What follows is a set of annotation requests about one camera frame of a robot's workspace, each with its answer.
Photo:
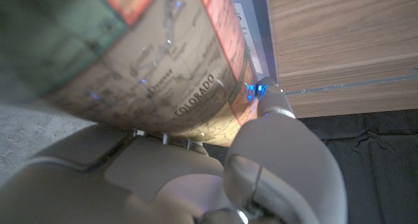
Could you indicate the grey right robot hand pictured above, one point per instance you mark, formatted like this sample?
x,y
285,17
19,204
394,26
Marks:
x,y
277,158

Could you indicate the printed map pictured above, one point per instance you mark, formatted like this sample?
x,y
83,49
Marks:
x,y
156,60

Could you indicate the black backdrop curtain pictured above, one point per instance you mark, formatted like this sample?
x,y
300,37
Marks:
x,y
379,168

